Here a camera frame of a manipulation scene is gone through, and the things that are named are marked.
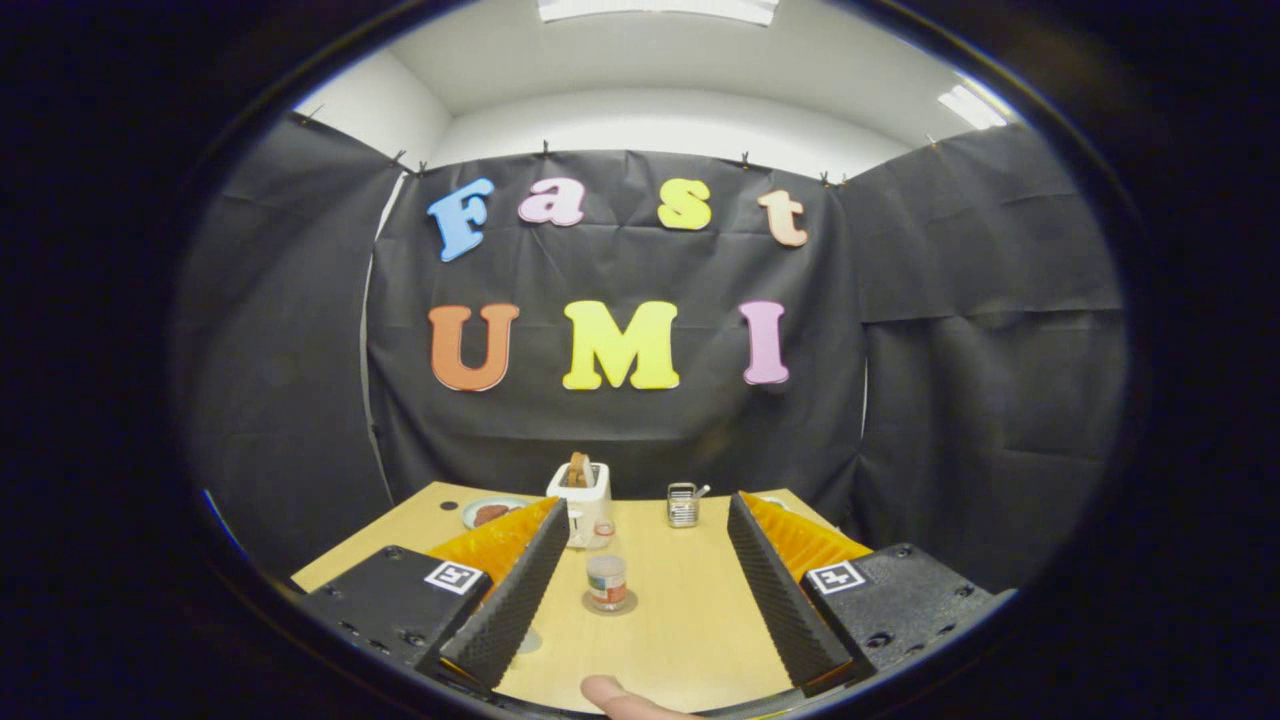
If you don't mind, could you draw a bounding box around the large ceiling light panel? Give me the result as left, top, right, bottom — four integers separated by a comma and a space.
537, 0, 779, 26

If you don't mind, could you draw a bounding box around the small ceiling light panel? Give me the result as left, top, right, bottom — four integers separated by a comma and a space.
938, 84, 1009, 131

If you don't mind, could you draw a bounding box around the small metal wire basket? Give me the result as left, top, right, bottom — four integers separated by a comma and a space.
667, 482, 711, 529

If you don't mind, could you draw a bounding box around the wooden table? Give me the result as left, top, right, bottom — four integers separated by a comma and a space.
290, 482, 871, 716

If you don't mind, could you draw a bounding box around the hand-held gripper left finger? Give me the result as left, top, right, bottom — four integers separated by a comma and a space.
298, 495, 573, 696

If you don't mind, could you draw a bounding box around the clear plastic juice bottle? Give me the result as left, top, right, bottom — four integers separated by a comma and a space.
585, 518, 629, 613

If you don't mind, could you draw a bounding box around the pale green plate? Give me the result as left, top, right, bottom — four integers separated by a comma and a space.
461, 497, 531, 530

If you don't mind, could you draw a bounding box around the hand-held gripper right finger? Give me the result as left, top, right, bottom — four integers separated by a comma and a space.
726, 490, 1021, 699

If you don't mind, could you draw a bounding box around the white toaster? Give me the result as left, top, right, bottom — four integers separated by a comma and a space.
546, 461, 613, 550

